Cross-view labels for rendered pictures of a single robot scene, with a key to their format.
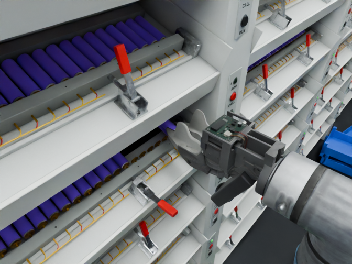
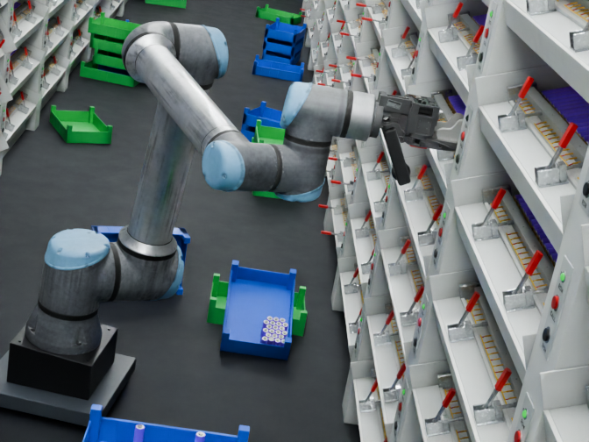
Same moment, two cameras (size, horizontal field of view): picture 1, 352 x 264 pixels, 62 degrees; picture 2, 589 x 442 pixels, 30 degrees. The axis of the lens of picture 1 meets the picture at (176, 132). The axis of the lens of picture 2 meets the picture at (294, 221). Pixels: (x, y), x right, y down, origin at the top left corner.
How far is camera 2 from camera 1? 2.31 m
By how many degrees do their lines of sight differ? 106
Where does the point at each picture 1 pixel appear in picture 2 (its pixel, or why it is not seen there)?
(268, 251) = not seen: outside the picture
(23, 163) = (458, 51)
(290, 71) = (507, 280)
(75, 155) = (450, 58)
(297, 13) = (525, 146)
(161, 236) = (429, 249)
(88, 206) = not seen: hidden behind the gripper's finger
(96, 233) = not seen: hidden behind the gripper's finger
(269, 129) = (471, 372)
